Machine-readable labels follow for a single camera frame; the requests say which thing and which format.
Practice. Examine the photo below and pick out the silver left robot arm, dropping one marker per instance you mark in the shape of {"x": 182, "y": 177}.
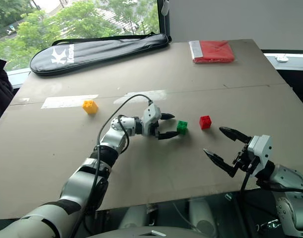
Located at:
{"x": 79, "y": 178}

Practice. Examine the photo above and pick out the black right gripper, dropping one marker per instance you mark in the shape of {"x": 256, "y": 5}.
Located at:
{"x": 244, "y": 161}

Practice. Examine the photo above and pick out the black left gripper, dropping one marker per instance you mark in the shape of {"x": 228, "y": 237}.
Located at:
{"x": 156, "y": 130}

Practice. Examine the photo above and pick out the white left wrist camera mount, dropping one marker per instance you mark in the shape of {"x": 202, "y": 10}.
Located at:
{"x": 151, "y": 116}

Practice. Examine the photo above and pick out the black window frame post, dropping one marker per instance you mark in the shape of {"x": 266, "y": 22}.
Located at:
{"x": 169, "y": 24}

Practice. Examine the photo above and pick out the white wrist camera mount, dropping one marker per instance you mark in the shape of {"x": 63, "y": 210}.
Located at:
{"x": 261, "y": 148}
{"x": 151, "y": 116}

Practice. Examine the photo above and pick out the grey rounded shape under table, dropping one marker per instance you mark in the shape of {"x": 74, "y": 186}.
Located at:
{"x": 203, "y": 215}
{"x": 135, "y": 217}

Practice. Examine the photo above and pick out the green toy brick cube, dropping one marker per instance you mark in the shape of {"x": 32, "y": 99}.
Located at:
{"x": 182, "y": 127}

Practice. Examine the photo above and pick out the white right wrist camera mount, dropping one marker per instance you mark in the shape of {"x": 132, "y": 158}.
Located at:
{"x": 261, "y": 148}

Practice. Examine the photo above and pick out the red toy brick cube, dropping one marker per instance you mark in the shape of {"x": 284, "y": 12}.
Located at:
{"x": 205, "y": 122}

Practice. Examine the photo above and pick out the small white round device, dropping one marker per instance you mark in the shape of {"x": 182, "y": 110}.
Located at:
{"x": 281, "y": 59}

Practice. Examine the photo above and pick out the black garment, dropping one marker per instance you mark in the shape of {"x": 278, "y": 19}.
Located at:
{"x": 1, "y": 94}

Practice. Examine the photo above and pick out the black racket bag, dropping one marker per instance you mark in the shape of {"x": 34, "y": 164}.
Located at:
{"x": 104, "y": 52}

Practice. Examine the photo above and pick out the white tape strip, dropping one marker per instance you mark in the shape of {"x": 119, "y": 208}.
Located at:
{"x": 67, "y": 101}

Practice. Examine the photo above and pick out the red cloth in plastic bag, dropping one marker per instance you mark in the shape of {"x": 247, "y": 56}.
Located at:
{"x": 215, "y": 52}

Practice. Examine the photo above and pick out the yellow toy brick cube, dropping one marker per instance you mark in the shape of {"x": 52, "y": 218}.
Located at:
{"x": 90, "y": 107}

